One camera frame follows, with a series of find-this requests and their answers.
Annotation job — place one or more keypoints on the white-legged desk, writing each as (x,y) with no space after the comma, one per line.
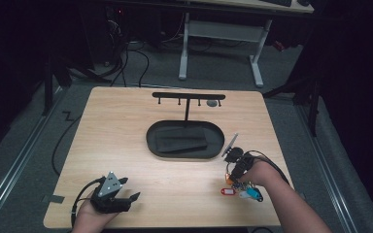
(221,30)

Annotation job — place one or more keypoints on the grey round table grommet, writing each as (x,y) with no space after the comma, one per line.
(211,103)

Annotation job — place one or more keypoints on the black key stand with tray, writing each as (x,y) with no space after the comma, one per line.
(184,113)

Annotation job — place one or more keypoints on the black metal stand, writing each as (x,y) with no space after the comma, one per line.
(312,103)
(50,84)

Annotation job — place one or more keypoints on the metal floor rail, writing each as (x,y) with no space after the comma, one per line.
(16,161)
(328,171)

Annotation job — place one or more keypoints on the black keyboard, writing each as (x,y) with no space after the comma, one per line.
(277,2)

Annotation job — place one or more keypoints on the person's right hand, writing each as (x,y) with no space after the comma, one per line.
(262,173)

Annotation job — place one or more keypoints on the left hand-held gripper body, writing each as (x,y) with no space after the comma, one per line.
(110,194)

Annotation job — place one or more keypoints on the black computer mouse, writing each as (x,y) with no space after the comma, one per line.
(303,2)

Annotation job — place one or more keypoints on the person's left hand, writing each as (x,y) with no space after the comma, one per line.
(89,220)

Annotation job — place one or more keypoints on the black tape patch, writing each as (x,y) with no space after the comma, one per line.
(57,199)

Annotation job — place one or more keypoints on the black smartphone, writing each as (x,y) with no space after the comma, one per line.
(181,139)

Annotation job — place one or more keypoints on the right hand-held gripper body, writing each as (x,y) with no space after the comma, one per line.
(238,155)

